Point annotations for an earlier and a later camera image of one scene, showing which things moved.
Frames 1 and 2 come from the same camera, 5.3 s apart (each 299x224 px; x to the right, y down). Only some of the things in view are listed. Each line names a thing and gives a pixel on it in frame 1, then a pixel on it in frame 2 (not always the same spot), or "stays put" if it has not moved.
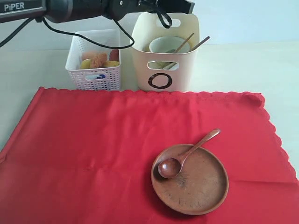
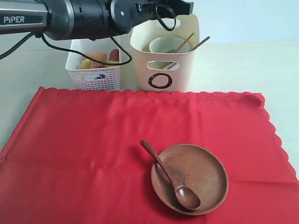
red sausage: (114, 55) stays put
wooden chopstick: (184, 42) stays put
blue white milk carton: (95, 77) stays put
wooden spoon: (170, 167) → (186, 198)
